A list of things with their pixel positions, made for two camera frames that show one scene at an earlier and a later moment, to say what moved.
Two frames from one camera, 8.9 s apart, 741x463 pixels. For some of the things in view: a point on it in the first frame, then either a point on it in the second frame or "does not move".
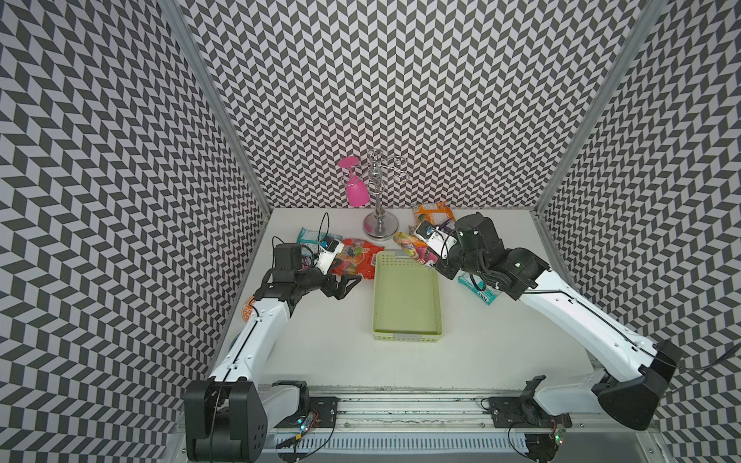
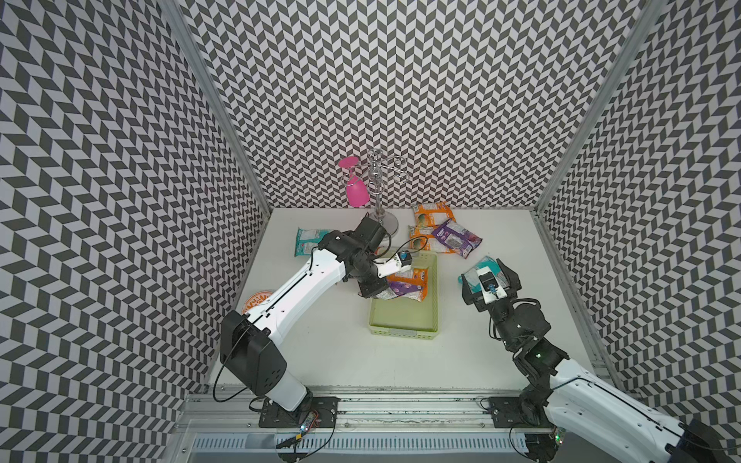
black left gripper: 329,289 → 369,289
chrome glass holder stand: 381,224 does not move
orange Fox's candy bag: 416,248 → 416,277
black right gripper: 449,270 → 512,278
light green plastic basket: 407,298 does not move
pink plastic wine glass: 357,192 does not move
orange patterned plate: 247,309 does not move
